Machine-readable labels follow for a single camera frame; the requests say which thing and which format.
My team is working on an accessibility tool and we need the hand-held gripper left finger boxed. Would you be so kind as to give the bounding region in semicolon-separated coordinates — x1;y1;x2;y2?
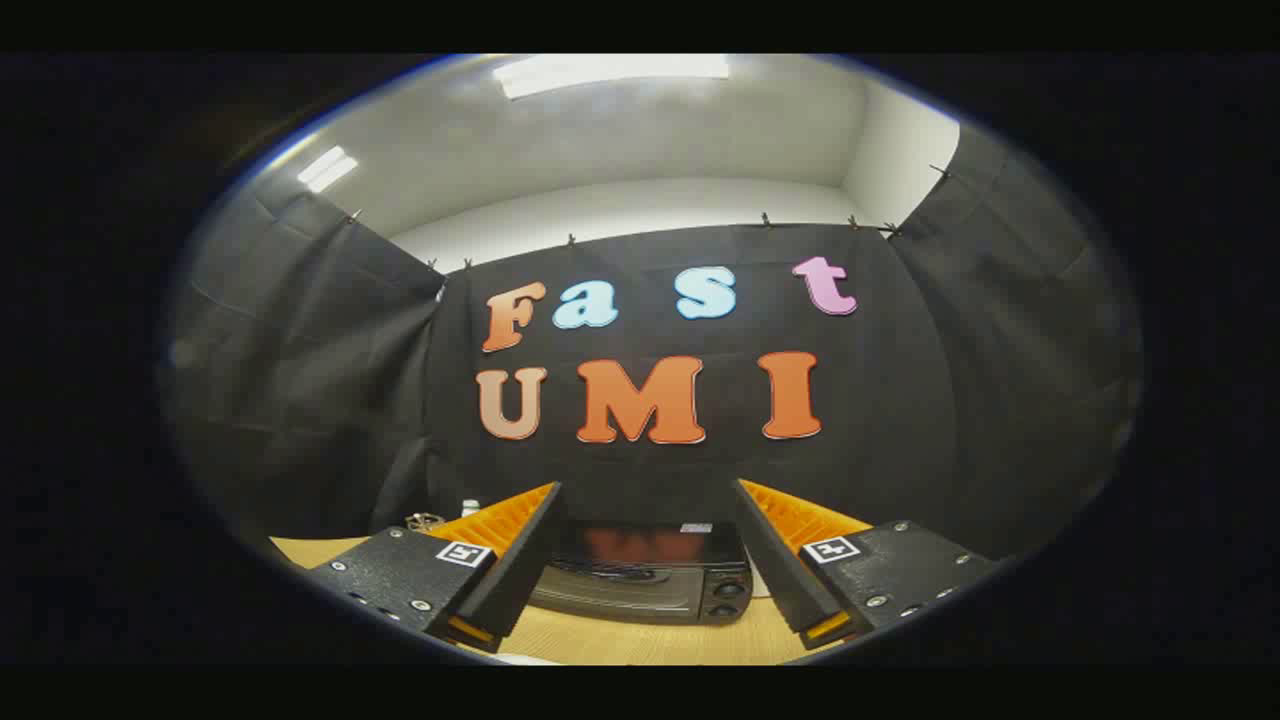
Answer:
305;482;566;656

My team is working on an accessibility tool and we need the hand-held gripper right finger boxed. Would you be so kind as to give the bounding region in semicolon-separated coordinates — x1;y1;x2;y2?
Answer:
735;478;1001;651

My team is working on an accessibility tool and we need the black toaster oven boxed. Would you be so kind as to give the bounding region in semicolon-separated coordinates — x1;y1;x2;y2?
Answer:
527;518;756;627

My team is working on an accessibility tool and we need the black backdrop cloth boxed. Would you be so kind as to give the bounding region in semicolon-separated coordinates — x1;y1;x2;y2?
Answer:
160;125;1146;561

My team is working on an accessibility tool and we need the row of cloth clips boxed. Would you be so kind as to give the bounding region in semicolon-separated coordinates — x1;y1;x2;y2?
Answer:
345;163;951;271

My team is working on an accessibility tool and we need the small ceiling light panel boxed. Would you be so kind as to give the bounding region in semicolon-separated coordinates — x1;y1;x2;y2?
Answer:
297;146;359;194

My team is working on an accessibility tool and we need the large ceiling light panel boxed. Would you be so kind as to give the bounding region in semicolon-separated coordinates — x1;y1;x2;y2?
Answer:
492;54;731;101

